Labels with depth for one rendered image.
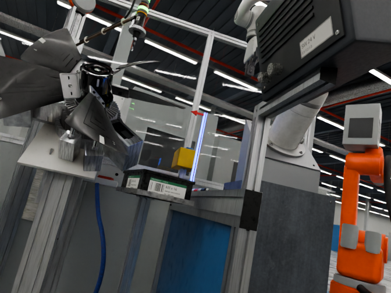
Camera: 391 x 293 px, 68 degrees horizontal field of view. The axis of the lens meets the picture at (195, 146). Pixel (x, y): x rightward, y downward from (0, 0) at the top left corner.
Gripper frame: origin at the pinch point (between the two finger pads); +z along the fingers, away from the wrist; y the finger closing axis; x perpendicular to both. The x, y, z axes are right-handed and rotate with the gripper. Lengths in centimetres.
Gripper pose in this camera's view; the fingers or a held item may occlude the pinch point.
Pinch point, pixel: (249, 71)
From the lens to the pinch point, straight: 134.1
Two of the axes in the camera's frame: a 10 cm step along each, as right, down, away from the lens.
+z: -2.0, 9.6, -2.1
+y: -2.4, 1.6, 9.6
